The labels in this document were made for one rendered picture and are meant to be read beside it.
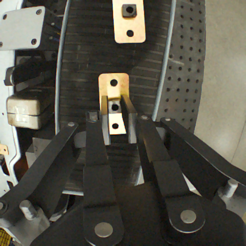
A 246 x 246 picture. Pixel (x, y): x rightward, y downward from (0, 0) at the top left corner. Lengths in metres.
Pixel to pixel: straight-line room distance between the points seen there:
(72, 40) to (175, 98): 0.62
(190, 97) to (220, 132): 1.33
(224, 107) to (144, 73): 1.77
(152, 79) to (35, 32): 0.20
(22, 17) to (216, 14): 1.75
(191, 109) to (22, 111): 0.71
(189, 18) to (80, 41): 0.64
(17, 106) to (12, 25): 0.16
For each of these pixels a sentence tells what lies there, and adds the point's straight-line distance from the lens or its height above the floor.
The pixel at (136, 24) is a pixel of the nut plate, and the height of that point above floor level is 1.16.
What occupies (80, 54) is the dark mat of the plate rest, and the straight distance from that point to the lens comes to 0.21.
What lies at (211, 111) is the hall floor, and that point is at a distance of 1.83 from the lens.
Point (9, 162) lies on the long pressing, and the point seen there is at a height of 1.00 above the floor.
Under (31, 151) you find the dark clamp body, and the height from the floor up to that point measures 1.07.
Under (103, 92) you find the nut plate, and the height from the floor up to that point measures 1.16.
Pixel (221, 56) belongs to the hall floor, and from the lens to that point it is 1.80.
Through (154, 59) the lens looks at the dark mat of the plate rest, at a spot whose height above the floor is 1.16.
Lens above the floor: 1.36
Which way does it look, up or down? 66 degrees down
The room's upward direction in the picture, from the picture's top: 165 degrees clockwise
